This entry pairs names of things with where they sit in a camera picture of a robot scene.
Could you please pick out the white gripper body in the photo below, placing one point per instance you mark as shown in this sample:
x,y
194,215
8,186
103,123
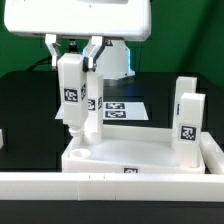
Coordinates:
x,y
129,20

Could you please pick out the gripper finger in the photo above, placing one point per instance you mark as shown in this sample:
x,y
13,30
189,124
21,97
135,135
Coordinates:
x,y
97,45
53,47

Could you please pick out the white desk top tray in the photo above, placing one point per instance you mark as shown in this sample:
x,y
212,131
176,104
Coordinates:
x,y
127,149

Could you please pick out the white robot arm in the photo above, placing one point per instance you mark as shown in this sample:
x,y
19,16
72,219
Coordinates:
x,y
114,61

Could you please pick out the white fiducial marker sheet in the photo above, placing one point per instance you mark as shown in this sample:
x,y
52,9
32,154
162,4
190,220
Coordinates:
x,y
124,111

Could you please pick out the white front fence bar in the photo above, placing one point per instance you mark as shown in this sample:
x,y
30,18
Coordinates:
x,y
118,187

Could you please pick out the white fence bar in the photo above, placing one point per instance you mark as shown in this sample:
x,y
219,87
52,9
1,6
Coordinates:
x,y
118,187
213,155

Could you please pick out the white right fence bar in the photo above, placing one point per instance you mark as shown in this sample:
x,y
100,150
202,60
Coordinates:
x,y
213,155

